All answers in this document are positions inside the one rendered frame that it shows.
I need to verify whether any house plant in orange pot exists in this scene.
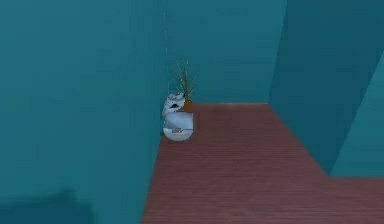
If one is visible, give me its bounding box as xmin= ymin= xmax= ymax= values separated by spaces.
xmin=171 ymin=58 xmax=200 ymax=113

